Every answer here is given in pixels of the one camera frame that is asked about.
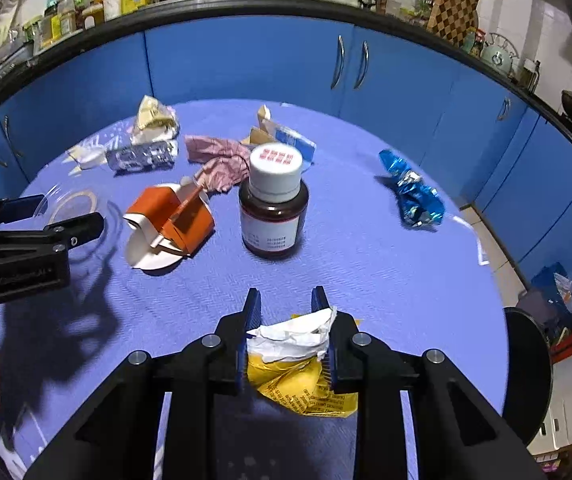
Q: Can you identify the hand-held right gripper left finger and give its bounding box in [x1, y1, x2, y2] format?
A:
[25, 287, 267, 480]

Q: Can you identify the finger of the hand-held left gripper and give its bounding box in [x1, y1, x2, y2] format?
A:
[0, 194, 47, 233]
[0, 211, 105, 266]

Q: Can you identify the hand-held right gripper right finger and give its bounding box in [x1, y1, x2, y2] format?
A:
[311, 285, 541, 480]

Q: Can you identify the yellow wrapper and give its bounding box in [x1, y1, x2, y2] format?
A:
[246, 307, 361, 418]

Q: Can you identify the silver blister pack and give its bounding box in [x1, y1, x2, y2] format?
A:
[106, 140, 179, 176]

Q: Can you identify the blue foil wrapper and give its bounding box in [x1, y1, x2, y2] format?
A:
[378, 149, 446, 230]

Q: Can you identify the blue printed tablecloth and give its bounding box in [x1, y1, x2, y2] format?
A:
[0, 99, 509, 480]

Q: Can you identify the crushed orange paper cup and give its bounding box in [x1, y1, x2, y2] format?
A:
[122, 182, 215, 275]

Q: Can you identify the brown medicine bottle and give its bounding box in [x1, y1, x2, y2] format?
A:
[238, 143, 311, 261]

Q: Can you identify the gold foil wrapper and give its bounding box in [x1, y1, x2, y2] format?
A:
[131, 95, 181, 143]

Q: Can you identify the pink crumpled paper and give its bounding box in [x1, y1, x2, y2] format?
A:
[184, 135, 253, 195]

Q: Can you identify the torn blue white carton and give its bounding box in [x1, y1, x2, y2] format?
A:
[240, 105, 317, 173]

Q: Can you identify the white rubber glove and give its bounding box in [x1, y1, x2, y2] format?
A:
[0, 9, 18, 52]

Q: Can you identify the row of glass jars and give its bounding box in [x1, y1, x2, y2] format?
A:
[21, 0, 107, 53]

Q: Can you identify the black round stool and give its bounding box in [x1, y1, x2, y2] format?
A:
[503, 307, 554, 447]

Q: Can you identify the blue kitchen cabinet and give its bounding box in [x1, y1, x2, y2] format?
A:
[0, 17, 572, 306]

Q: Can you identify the blue plastic bag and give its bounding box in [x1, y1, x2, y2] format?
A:
[532, 262, 572, 313]

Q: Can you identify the black kitchen countertop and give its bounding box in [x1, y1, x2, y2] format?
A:
[0, 0, 572, 181]

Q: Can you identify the checkered cutting board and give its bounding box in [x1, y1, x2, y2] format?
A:
[426, 0, 481, 46]

